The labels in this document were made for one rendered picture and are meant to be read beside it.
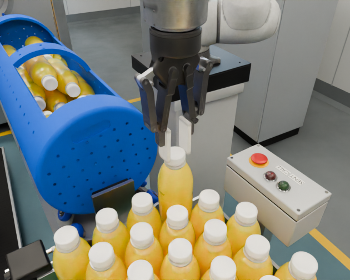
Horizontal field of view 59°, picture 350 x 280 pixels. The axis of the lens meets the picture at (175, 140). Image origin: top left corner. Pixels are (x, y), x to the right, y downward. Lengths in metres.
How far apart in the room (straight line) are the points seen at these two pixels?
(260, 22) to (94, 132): 0.73
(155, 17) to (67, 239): 0.38
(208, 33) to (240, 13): 0.13
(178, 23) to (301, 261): 0.40
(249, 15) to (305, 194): 0.67
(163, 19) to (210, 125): 0.91
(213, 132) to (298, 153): 1.43
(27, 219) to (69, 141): 1.59
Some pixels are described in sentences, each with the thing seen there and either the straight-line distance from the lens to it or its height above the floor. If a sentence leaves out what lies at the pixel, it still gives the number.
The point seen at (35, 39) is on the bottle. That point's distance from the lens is 1.37.
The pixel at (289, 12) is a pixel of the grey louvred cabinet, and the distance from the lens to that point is 2.19.
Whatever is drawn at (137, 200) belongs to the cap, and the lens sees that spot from 0.60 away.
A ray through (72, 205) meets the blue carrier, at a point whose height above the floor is 1.01.
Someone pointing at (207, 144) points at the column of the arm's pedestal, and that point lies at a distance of 1.35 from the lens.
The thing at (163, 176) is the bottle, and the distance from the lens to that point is 0.59.
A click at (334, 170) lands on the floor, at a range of 2.62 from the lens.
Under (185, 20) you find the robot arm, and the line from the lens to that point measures 0.43.
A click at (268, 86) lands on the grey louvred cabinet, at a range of 2.31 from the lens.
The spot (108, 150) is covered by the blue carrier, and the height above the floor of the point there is 1.13.
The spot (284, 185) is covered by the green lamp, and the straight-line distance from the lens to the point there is 0.66.
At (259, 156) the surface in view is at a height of 1.11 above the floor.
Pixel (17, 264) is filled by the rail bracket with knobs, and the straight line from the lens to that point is 0.71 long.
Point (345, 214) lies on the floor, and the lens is 2.31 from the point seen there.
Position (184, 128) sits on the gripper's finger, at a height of 1.24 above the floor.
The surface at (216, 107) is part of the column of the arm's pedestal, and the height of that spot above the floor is 0.92.
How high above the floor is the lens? 1.54
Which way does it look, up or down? 36 degrees down
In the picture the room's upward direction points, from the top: straight up
